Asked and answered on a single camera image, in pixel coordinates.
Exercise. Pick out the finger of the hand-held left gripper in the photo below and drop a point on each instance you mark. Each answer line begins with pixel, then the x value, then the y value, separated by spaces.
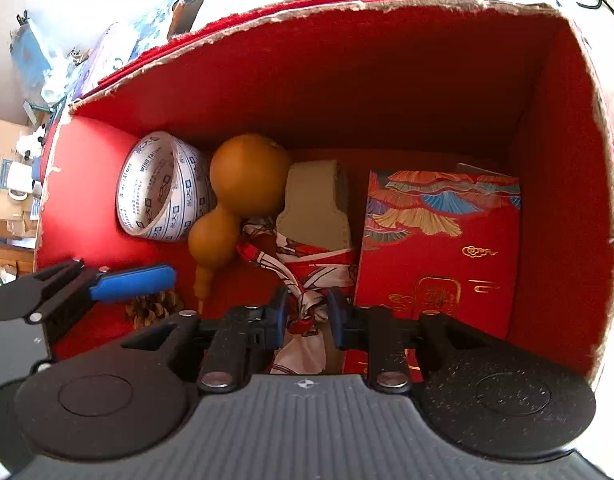
pixel 137 282

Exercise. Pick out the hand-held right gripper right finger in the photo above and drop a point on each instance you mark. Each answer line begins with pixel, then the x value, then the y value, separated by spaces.
pixel 338 317

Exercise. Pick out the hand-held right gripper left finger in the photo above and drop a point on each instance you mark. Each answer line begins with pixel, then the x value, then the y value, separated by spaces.
pixel 278 317

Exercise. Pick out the brown pine cone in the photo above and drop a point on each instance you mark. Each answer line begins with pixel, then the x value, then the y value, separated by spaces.
pixel 152 307

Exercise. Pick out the red patterned scarf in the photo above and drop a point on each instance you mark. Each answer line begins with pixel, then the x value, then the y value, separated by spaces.
pixel 307 270

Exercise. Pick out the printed white tape roll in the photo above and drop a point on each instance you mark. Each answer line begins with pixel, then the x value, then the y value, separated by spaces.
pixel 187 185

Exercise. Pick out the red printed gift box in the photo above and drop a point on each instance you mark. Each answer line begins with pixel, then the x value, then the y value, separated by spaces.
pixel 437 260

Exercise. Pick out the beige leather pouch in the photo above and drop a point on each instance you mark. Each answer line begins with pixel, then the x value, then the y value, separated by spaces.
pixel 312 200

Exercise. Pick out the orange-brown gourd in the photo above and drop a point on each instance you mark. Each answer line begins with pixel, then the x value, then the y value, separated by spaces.
pixel 247 170

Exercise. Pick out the red cardboard box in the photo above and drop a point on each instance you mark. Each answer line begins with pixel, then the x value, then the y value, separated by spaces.
pixel 362 85

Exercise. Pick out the white mug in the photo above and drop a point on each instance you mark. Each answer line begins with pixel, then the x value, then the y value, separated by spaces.
pixel 19 182

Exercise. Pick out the small white plush toy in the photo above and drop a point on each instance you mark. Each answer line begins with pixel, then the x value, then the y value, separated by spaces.
pixel 31 142

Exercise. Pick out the blue clipped pouch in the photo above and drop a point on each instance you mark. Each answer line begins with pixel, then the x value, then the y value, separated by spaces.
pixel 32 55

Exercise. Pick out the blue white patterned bag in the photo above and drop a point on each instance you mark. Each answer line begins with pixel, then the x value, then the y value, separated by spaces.
pixel 159 22

